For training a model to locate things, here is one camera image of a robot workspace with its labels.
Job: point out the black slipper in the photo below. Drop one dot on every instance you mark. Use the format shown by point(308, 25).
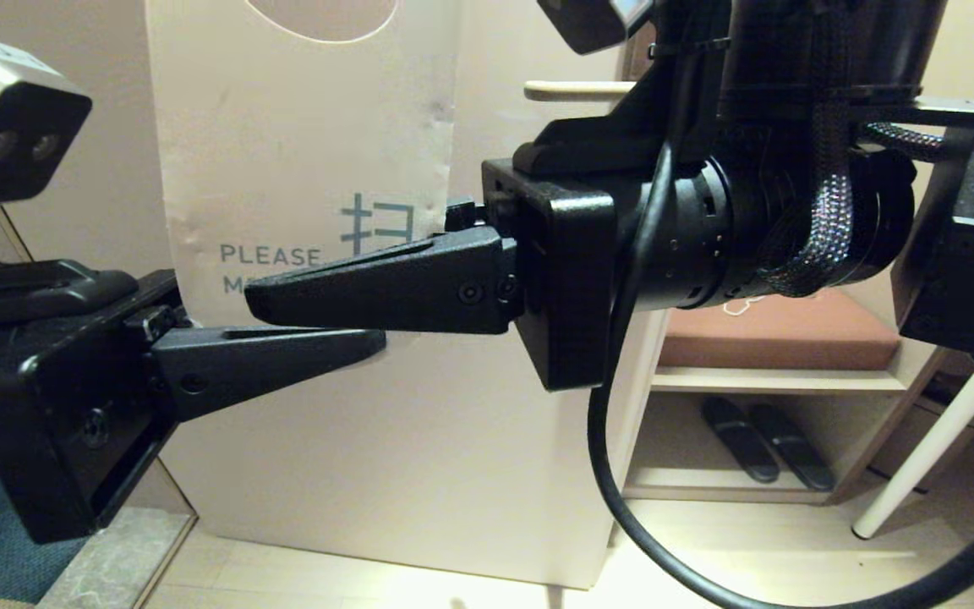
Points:
point(791, 448)
point(741, 444)

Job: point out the black right camera bracket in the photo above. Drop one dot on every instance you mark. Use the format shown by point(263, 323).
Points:
point(622, 127)

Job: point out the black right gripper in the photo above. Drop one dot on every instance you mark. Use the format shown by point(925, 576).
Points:
point(571, 279)

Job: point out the grey marble threshold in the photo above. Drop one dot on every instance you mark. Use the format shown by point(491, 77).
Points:
point(115, 558)

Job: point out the black camera bracket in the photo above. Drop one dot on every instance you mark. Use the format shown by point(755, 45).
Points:
point(622, 127)
point(22, 288)

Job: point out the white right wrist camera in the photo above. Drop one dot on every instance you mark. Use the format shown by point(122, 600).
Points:
point(593, 21)

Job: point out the blue carpet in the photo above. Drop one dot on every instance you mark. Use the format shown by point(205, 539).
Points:
point(22, 567)

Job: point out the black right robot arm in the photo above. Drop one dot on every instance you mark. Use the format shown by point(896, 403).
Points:
point(791, 211)

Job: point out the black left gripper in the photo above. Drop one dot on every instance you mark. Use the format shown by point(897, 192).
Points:
point(56, 423)

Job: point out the brown seat cushion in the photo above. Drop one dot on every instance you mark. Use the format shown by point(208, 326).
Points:
point(791, 338)

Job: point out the black left camera bracket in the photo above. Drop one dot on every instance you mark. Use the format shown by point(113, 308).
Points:
point(22, 288)

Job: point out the beige door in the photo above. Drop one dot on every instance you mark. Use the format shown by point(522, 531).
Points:
point(453, 440)

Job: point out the white table leg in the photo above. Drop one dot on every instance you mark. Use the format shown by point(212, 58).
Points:
point(918, 457)

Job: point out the grey do-not-disturb door sign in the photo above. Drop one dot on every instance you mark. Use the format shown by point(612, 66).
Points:
point(284, 127)

